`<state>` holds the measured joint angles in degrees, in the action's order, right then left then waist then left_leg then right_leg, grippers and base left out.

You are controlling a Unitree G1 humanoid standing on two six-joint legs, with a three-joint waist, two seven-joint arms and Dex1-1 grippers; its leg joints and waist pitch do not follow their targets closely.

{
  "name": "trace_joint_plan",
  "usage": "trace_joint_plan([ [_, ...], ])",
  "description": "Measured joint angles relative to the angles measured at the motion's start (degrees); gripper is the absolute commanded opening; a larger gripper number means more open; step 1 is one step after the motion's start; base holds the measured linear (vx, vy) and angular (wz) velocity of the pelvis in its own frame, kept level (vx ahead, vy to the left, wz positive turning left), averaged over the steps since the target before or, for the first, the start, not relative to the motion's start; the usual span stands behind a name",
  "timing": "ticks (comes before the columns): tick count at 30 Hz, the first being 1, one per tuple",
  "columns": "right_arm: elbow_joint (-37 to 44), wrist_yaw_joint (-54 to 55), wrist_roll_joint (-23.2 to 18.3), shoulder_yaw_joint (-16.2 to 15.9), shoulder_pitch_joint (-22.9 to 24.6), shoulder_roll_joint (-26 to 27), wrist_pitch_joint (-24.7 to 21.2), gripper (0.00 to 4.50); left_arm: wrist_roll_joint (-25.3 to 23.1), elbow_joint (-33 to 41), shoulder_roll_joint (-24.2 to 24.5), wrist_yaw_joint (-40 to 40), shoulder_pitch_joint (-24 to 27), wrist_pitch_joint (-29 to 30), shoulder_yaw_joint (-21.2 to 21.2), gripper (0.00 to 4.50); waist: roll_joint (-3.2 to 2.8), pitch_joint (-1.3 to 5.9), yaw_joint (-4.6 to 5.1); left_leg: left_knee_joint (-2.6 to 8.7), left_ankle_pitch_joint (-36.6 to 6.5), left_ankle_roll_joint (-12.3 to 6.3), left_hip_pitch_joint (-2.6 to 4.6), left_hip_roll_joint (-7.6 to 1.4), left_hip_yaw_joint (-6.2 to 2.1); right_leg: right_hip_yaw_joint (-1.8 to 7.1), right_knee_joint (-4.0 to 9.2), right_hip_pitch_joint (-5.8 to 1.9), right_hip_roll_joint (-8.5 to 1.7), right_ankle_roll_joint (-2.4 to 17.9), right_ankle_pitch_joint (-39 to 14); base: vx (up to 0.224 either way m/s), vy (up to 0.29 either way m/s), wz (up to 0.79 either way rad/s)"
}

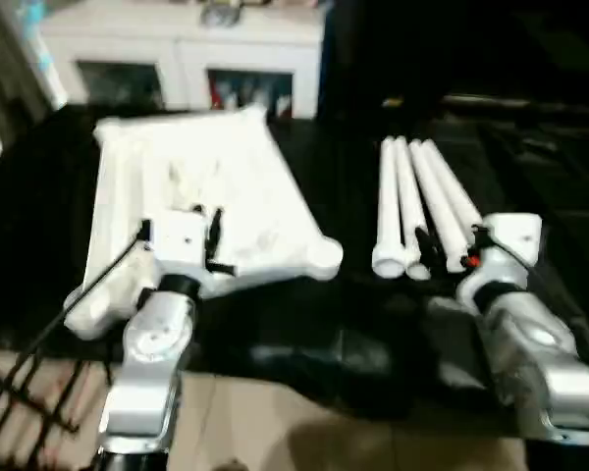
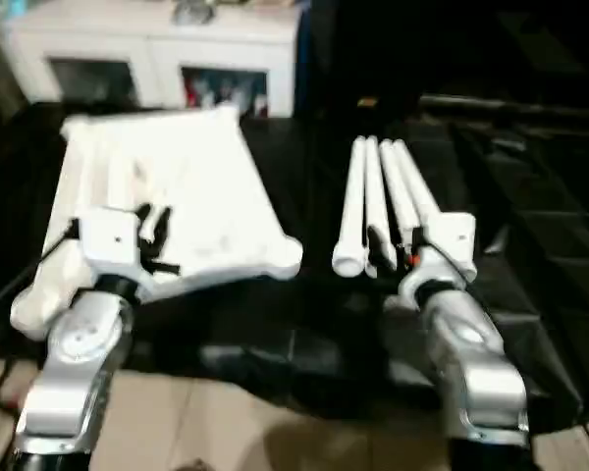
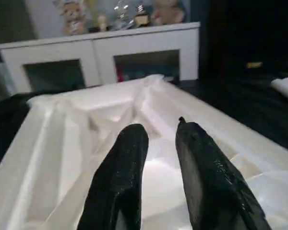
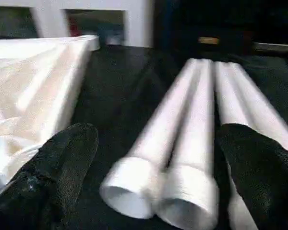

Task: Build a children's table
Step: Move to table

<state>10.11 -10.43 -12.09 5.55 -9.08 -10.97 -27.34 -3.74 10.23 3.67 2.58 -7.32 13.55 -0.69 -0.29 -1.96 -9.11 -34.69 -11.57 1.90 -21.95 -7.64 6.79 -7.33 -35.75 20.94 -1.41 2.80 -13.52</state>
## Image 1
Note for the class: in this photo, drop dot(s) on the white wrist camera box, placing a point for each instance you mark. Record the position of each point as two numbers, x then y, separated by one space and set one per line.
513 235
179 240

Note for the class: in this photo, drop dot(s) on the grey curtain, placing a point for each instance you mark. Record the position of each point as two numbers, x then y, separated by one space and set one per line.
15 88

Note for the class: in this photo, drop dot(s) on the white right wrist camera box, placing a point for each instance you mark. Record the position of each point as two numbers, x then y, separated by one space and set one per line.
513 235

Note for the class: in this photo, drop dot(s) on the grey metal bar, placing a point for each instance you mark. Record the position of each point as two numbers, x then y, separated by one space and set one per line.
520 102

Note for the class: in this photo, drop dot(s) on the white glass-door cabinet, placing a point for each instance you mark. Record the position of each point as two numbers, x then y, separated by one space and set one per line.
186 54

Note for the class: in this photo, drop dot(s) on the white plastic table leg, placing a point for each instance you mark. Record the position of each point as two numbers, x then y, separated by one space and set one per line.
389 211
454 196
437 201
410 216

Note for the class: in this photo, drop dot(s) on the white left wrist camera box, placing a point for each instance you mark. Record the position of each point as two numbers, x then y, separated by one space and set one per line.
179 240

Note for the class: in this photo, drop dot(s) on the black mat cloth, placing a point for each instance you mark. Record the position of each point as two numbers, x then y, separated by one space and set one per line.
39 196

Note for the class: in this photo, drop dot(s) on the white plastic table top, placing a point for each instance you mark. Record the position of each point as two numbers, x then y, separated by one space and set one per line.
250 196

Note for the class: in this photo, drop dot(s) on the grey bundle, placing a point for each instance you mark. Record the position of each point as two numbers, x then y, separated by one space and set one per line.
218 15

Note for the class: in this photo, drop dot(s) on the black folding table frame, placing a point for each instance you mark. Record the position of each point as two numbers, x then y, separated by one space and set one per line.
24 392

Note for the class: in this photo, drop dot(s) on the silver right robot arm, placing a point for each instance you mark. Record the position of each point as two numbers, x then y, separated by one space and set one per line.
545 353

